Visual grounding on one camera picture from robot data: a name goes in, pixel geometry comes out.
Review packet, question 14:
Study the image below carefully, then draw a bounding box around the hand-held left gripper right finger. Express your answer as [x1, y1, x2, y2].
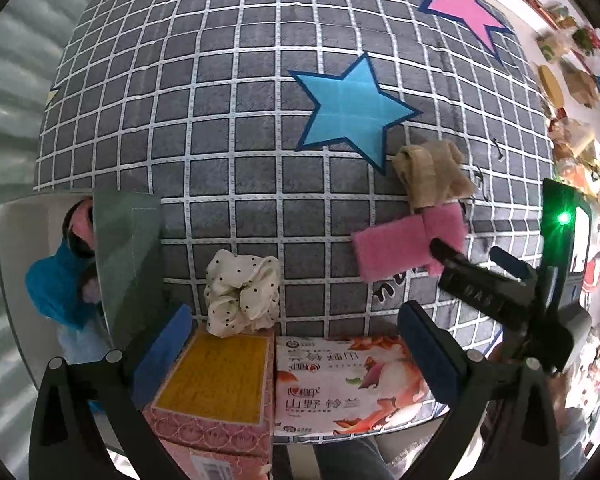
[397, 301, 566, 480]

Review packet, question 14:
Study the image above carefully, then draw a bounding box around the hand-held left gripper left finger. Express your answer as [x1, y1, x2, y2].
[27, 304, 195, 480]

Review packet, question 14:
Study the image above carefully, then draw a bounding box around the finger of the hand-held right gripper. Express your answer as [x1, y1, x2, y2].
[429, 237, 533, 332]
[489, 245, 540, 283]

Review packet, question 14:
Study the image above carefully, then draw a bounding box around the blue cloth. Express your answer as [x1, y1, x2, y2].
[25, 240, 106, 333]

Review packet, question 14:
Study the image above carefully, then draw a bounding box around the white fabric storage box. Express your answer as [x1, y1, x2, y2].
[0, 187, 163, 453]

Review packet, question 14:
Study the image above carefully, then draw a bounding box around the pink box with yellow top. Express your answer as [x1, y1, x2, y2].
[141, 322, 277, 480]

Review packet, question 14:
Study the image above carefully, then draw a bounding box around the white polka dot scrunchie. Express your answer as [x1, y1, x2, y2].
[203, 249, 282, 338]

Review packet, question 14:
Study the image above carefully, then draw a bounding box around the floral print tissue packet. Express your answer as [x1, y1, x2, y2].
[272, 335, 438, 445]

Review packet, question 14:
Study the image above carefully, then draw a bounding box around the beige cloth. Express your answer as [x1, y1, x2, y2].
[391, 140, 477, 213]

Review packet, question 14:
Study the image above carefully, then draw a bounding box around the person's leg in jeans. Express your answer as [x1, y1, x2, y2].
[312, 439, 396, 480]

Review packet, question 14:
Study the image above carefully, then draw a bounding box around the pink and black cloth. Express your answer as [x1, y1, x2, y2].
[62, 197, 105, 306]

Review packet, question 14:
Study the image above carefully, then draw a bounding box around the pile of assorted shelf goods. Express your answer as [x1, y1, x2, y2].
[500, 0, 600, 291]

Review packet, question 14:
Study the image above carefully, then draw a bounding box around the grey grid blanket with stars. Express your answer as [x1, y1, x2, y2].
[32, 0, 556, 421]

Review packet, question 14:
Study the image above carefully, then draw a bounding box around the pale green curtain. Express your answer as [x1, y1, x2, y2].
[0, 0, 111, 461]

